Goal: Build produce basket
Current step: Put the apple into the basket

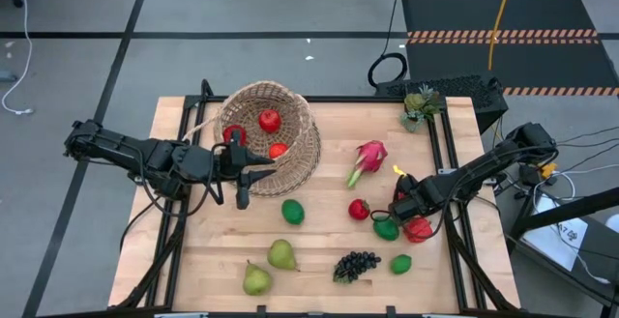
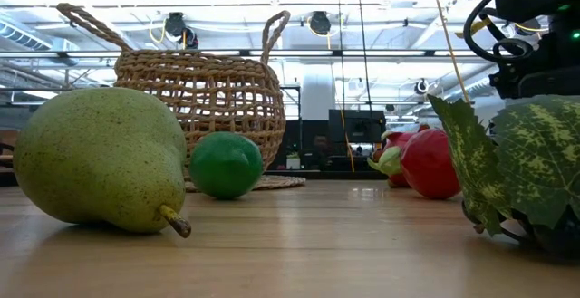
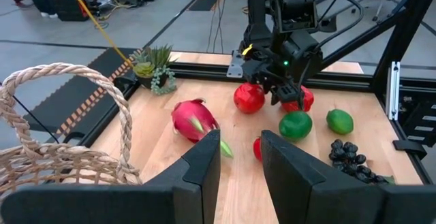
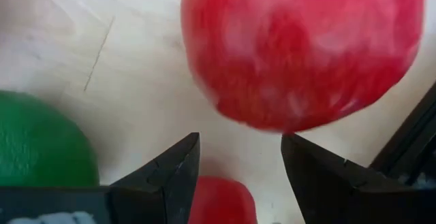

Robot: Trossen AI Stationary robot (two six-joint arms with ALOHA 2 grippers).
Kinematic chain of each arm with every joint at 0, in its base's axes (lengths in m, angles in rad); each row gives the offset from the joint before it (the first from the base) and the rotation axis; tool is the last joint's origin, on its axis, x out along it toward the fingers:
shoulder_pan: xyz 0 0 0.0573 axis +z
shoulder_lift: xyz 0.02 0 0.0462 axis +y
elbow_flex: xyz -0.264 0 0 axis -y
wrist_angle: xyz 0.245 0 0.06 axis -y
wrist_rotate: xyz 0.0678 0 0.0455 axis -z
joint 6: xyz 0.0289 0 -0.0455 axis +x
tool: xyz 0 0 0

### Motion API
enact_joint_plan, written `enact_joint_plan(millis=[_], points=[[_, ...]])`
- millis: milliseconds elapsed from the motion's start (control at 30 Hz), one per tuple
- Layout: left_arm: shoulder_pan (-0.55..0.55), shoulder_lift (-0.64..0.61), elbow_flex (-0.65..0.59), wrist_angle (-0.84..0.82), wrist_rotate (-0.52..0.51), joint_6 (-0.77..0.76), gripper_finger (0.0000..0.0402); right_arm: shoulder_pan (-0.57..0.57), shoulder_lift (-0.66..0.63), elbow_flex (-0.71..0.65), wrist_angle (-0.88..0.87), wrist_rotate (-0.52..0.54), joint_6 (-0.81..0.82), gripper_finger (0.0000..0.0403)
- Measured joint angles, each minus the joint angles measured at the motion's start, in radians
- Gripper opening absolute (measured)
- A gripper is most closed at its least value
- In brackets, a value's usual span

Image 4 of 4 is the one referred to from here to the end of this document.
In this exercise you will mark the red bell pepper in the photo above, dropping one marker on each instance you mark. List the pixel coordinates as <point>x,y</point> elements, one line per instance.
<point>221,200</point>

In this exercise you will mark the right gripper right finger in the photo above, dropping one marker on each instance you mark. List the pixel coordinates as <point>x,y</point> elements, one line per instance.
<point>323,190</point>

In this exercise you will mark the black aluminium table frame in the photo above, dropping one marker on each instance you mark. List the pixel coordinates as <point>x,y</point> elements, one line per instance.
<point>408,139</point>

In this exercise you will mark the red apple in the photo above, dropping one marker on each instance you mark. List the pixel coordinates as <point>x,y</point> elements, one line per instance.
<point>299,53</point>

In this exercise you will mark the dark green lime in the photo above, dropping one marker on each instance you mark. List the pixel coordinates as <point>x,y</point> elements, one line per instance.
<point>37,142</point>

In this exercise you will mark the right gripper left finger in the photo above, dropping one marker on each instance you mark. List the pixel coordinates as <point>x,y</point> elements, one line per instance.
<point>163,190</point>

